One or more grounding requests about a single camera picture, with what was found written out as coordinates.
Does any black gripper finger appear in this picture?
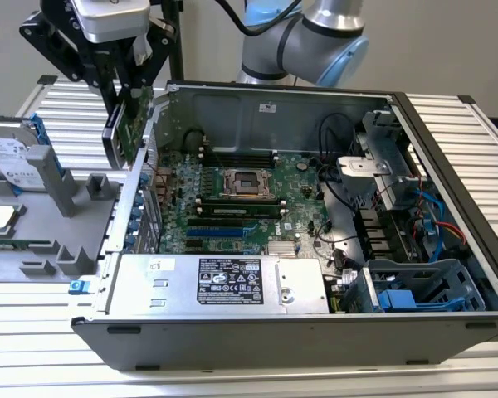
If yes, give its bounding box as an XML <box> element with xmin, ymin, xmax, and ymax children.
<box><xmin>119</xmin><ymin>21</ymin><xmax>177</xmax><ymax>91</ymax></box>
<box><xmin>18</xmin><ymin>11</ymin><xmax>125</xmax><ymax>120</ymax></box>

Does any green graphics card black fan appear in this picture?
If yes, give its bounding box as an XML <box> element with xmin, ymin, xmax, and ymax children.
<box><xmin>101</xmin><ymin>85</ymin><xmax>154</xmax><ymax>171</ymax></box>

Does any black vertical stand pole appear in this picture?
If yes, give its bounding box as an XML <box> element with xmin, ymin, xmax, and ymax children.
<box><xmin>160</xmin><ymin>0</ymin><xmax>187</xmax><ymax>82</ymax></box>

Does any hard disk in blue carrier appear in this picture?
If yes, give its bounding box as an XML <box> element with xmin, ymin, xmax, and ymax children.
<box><xmin>0</xmin><ymin>109</ymin><xmax>66</xmax><ymax>198</ymax></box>

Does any metal CPU socket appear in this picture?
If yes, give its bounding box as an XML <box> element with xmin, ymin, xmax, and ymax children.
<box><xmin>218</xmin><ymin>167</ymin><xmax>275</xmax><ymax>197</ymax></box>

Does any grey plastic parts rack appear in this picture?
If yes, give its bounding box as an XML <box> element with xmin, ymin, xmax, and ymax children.
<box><xmin>0</xmin><ymin>144</ymin><xmax>128</xmax><ymax>285</ymax></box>

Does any green RAM stick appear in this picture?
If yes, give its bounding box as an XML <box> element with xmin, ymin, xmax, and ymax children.
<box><xmin>203</xmin><ymin>206</ymin><xmax>281</xmax><ymax>217</ymax></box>
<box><xmin>0</xmin><ymin>236</ymin><xmax>53</xmax><ymax>250</ymax></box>

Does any black long expansion slot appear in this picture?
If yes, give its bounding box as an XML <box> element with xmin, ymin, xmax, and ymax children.
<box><xmin>187</xmin><ymin>217</ymin><xmax>245</xmax><ymax>228</ymax></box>

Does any blue expansion slot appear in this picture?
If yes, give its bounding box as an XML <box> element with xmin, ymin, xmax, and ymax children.
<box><xmin>186</xmin><ymin>226</ymin><xmax>245</xmax><ymax>240</ymax></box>

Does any green motherboard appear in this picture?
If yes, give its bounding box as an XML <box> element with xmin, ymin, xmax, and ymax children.
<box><xmin>157</xmin><ymin>151</ymin><xmax>337</xmax><ymax>256</ymax></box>

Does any black short expansion slot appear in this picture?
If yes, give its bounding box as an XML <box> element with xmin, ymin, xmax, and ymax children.
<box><xmin>185</xmin><ymin>240</ymin><xmax>217</xmax><ymax>255</ymax></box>

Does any small blue plastic clip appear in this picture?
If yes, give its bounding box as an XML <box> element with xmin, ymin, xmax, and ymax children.
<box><xmin>68</xmin><ymin>279</ymin><xmax>93</xmax><ymax>296</ymax></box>

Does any silver metal drive cage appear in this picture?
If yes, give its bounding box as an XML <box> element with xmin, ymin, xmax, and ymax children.
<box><xmin>335</xmin><ymin>109</ymin><xmax>431</xmax><ymax>216</ymax></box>

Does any silver chipset heatsink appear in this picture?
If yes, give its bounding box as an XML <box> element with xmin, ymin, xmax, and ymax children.
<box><xmin>267</xmin><ymin>241</ymin><xmax>298</xmax><ymax>256</ymax></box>

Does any silver power supply unit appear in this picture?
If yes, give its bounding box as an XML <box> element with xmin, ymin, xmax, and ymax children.
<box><xmin>105</xmin><ymin>253</ymin><xmax>331</xmax><ymax>316</ymax></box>

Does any open black PC case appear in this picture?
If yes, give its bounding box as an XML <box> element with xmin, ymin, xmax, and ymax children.
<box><xmin>70</xmin><ymin>80</ymin><xmax>498</xmax><ymax>372</ymax></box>

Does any grey disk bay cage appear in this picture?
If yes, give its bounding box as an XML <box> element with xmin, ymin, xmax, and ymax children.
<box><xmin>344</xmin><ymin>259</ymin><xmax>486</xmax><ymax>314</ymax></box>

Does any blue plastic drive latch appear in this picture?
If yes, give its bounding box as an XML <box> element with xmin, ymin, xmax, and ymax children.
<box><xmin>377</xmin><ymin>289</ymin><xmax>418</xmax><ymax>312</ymax></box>

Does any silver wrist camera black mount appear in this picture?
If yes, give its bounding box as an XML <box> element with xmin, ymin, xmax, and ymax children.
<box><xmin>72</xmin><ymin>0</ymin><xmax>151</xmax><ymax>43</ymax></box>

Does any black camera cable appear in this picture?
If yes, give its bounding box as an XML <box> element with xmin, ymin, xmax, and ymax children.
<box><xmin>211</xmin><ymin>0</ymin><xmax>306</xmax><ymax>37</ymax></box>

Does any black internal power cable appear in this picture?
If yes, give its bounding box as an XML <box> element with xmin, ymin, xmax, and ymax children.
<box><xmin>318</xmin><ymin>113</ymin><xmax>354</xmax><ymax>183</ymax></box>

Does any blue data wire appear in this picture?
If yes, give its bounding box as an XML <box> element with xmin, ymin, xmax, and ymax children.
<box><xmin>413</xmin><ymin>186</ymin><xmax>447</xmax><ymax>262</ymax></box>

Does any red data wire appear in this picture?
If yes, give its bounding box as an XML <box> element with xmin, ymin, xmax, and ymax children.
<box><xmin>433</xmin><ymin>221</ymin><xmax>468</xmax><ymax>245</ymax></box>

